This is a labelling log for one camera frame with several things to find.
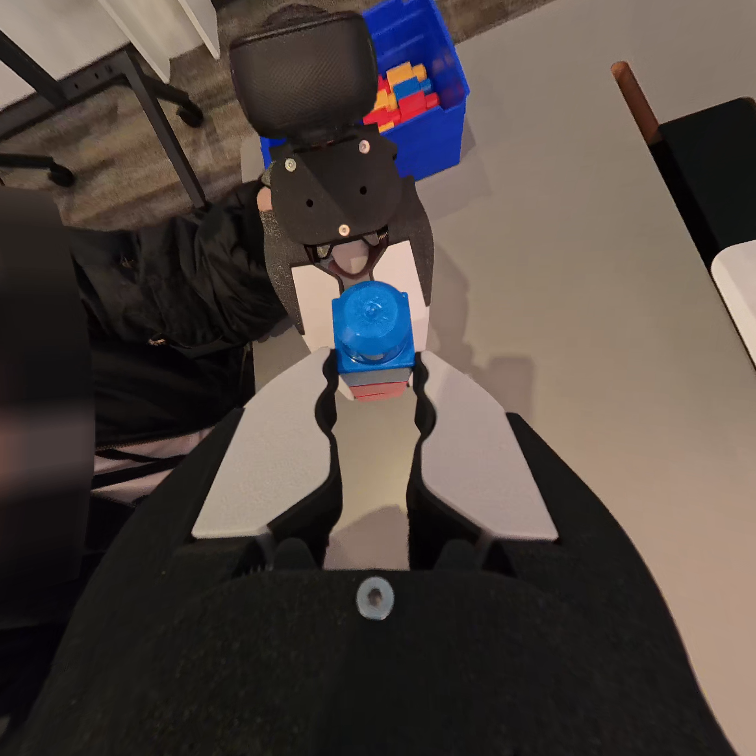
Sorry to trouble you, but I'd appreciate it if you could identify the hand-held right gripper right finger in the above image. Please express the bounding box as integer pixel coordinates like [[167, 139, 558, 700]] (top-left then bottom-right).
[[406, 350, 560, 562]]

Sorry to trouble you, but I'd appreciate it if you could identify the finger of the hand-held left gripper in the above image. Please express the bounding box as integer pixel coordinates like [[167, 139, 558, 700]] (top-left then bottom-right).
[[373, 238, 430, 350], [291, 260, 345, 353]]

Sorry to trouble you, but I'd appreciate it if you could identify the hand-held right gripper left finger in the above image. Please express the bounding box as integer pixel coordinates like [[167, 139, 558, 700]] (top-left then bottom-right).
[[190, 347, 343, 562]]

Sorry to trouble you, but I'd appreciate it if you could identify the blue plastic bin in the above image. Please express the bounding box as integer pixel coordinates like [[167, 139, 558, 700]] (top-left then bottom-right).
[[260, 0, 471, 181]]

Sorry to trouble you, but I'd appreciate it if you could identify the pile of red blocks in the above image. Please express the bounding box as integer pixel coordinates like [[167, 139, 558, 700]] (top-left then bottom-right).
[[361, 89, 441, 128]]

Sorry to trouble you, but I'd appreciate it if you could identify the group of yellow blocks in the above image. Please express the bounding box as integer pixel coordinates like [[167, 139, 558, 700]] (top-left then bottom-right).
[[372, 62, 427, 133]]

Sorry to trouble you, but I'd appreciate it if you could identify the person's white garment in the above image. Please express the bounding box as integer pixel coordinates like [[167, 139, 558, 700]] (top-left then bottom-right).
[[91, 428, 213, 506]]

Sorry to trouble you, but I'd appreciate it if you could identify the black monitor stand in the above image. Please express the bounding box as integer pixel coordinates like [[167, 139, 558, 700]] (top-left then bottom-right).
[[0, 28, 206, 209]]

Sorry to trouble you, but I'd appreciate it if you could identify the black flat pad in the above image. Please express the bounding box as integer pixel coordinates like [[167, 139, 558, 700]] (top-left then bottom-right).
[[650, 97, 756, 268]]

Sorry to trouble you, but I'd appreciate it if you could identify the instruction sheet on stand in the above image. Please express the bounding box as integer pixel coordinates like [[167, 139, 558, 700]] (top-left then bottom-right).
[[710, 239, 756, 371]]

